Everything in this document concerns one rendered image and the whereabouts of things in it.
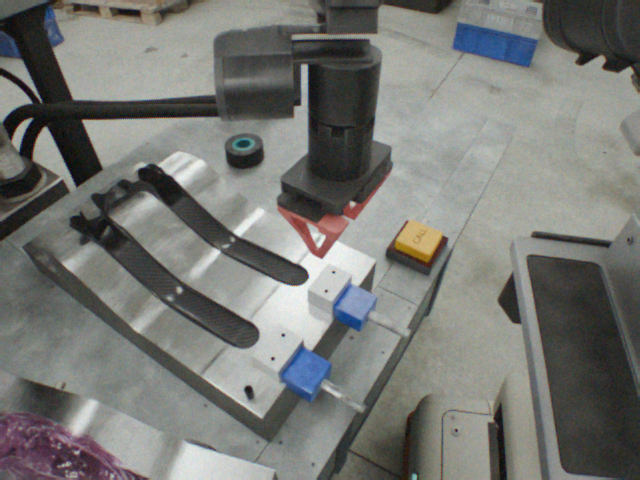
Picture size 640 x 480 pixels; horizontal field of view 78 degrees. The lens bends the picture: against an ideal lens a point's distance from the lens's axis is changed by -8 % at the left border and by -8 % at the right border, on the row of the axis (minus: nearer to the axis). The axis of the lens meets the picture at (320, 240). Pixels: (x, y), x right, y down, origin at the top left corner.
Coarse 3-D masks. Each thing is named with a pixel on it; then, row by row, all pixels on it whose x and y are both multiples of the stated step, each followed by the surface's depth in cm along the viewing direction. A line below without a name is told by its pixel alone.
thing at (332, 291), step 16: (336, 272) 54; (320, 288) 52; (336, 288) 52; (352, 288) 54; (320, 304) 53; (336, 304) 52; (352, 304) 52; (368, 304) 52; (352, 320) 52; (384, 320) 52
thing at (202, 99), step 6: (192, 96) 96; (198, 96) 96; (204, 96) 96; (210, 96) 97; (162, 102) 92; (168, 102) 93; (174, 102) 93; (180, 102) 94; (186, 102) 95; (192, 102) 95; (198, 102) 96; (204, 102) 96; (210, 102) 97
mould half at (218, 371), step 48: (144, 192) 62; (192, 192) 64; (48, 240) 65; (144, 240) 58; (192, 240) 61; (288, 240) 62; (96, 288) 53; (144, 288) 55; (240, 288) 56; (288, 288) 56; (144, 336) 51; (192, 336) 51; (336, 336) 57; (192, 384) 53; (240, 384) 47
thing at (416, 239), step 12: (408, 228) 70; (420, 228) 70; (432, 228) 70; (396, 240) 69; (408, 240) 69; (420, 240) 69; (432, 240) 69; (408, 252) 69; (420, 252) 67; (432, 252) 68
